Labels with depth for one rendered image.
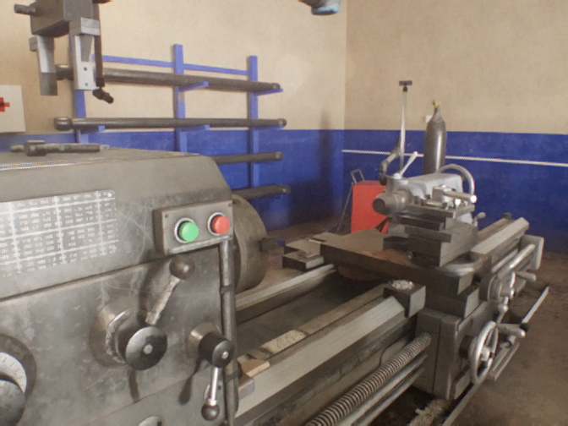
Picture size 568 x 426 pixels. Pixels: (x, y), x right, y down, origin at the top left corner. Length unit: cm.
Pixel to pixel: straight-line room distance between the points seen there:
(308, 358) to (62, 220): 68
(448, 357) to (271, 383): 66
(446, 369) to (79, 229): 117
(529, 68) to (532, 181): 128
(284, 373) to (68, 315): 54
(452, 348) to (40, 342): 114
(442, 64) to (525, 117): 123
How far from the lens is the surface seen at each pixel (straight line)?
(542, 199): 531
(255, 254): 92
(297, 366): 99
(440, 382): 146
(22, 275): 55
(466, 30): 565
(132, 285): 59
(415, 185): 175
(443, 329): 137
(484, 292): 144
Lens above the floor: 138
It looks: 12 degrees down
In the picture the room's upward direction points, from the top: straight up
